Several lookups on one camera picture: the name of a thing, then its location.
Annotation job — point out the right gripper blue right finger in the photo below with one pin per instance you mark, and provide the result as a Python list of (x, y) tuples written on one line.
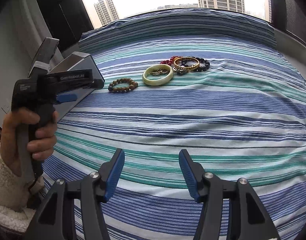
[(206, 188)]

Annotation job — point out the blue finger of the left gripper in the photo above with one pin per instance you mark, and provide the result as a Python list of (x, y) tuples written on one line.
[(64, 98)]

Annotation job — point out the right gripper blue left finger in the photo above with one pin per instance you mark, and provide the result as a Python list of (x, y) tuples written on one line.
[(97, 188)]

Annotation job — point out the pale green jade bangle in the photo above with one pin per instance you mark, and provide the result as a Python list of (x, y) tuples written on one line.
[(161, 81)]

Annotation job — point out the gold ornate bangle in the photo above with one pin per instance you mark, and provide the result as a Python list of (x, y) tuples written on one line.
[(178, 60)]

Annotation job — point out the person's left hand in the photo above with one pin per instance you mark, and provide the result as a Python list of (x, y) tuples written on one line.
[(41, 148)]

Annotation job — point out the striped blue green bedsheet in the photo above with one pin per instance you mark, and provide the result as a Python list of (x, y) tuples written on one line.
[(241, 113)]

